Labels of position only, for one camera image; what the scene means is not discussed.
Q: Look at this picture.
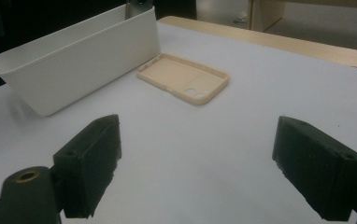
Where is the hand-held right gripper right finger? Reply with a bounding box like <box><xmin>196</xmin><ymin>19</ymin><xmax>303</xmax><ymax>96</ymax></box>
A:
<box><xmin>272</xmin><ymin>115</ymin><xmax>357</xmax><ymax>222</ymax></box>

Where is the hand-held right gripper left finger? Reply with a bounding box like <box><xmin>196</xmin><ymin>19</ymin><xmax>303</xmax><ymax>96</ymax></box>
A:
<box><xmin>52</xmin><ymin>114</ymin><xmax>123</xmax><ymax>219</ymax></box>

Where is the white table sheet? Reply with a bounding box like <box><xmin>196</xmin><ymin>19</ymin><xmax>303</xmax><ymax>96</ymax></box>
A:
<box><xmin>0</xmin><ymin>21</ymin><xmax>357</xmax><ymax>224</ymax></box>

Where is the beige phone case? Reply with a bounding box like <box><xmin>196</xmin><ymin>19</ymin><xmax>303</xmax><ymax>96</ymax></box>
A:
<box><xmin>136</xmin><ymin>52</ymin><xmax>231</xmax><ymax>106</ymax></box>

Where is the white oblong plastic container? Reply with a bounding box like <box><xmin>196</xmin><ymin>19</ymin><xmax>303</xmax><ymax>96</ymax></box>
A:
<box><xmin>0</xmin><ymin>4</ymin><xmax>162</xmax><ymax>118</ymax></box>

